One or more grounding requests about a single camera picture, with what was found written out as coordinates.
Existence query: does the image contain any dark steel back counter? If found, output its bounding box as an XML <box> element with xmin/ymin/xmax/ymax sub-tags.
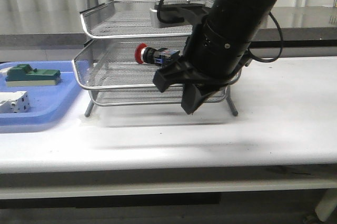
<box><xmin>1</xmin><ymin>6</ymin><xmax>336</xmax><ymax>48</ymax></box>

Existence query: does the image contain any silver metal rack frame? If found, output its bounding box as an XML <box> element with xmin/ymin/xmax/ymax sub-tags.
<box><xmin>83</xmin><ymin>0</ymin><xmax>239</xmax><ymax>119</ymax></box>

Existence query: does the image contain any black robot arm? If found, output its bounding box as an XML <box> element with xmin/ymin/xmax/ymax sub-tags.
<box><xmin>153</xmin><ymin>0</ymin><xmax>277</xmax><ymax>114</ymax></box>

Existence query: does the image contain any red emergency stop button switch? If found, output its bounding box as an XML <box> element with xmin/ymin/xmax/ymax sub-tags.
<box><xmin>134</xmin><ymin>43</ymin><xmax>180</xmax><ymax>67</ymax></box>

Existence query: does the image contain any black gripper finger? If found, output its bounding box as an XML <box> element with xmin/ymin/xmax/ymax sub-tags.
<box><xmin>181</xmin><ymin>83</ymin><xmax>223</xmax><ymax>114</ymax></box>

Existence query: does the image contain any silver mesh tray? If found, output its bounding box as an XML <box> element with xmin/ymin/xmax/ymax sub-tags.
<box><xmin>71</xmin><ymin>36</ymin><xmax>243</xmax><ymax>91</ymax></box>
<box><xmin>79</xmin><ymin>0</ymin><xmax>219</xmax><ymax>40</ymax></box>
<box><xmin>88</xmin><ymin>84</ymin><xmax>230</xmax><ymax>107</ymax></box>

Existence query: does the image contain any white circuit breaker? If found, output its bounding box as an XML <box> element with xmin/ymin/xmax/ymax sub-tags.
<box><xmin>1</xmin><ymin>91</ymin><xmax>31</xmax><ymax>113</ymax></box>

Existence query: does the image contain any blue plastic tray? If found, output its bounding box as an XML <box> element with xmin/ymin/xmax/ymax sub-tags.
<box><xmin>1</xmin><ymin>61</ymin><xmax>81</xmax><ymax>132</ymax></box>

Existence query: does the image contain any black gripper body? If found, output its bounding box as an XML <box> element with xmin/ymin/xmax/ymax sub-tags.
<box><xmin>153</xmin><ymin>5</ymin><xmax>242</xmax><ymax>92</ymax></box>

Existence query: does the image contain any white table leg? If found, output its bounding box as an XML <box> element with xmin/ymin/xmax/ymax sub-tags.
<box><xmin>314</xmin><ymin>189</ymin><xmax>337</xmax><ymax>222</ymax></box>

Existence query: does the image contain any green white electrical module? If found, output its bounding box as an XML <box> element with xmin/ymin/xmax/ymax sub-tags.
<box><xmin>5</xmin><ymin>64</ymin><xmax>61</xmax><ymax>87</ymax></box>

